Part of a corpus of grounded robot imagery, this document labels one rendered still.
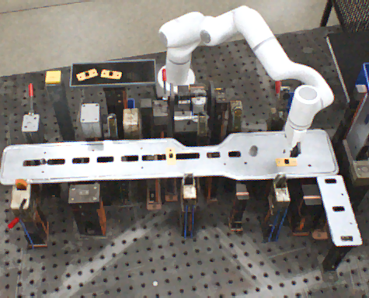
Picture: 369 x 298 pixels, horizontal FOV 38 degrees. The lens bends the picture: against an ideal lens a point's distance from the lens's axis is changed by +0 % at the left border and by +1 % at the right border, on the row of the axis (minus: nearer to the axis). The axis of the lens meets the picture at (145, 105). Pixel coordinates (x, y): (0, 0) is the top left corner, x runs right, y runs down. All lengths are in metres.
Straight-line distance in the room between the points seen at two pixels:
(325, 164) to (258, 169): 0.27
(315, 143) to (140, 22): 2.24
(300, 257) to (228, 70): 1.08
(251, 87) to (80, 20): 1.86
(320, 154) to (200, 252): 0.64
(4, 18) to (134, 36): 1.08
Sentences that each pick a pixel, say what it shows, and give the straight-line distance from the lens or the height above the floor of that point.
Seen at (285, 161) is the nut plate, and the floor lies 1.01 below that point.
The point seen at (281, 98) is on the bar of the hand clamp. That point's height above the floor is 1.17.
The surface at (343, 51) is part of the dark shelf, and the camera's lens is 2.64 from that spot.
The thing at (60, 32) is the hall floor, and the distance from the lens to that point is 4.19.
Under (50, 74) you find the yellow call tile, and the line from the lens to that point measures 2.31.
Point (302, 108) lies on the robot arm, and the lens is 1.87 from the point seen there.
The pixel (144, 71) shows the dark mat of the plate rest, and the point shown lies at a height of 1.16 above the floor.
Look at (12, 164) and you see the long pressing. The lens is 2.26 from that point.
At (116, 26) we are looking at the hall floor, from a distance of 4.17.
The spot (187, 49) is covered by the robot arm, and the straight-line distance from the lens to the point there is 2.51.
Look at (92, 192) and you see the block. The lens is 2.09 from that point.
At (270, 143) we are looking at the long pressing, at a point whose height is 1.00.
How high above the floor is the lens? 2.84
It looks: 52 degrees down
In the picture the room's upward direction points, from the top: 4 degrees counter-clockwise
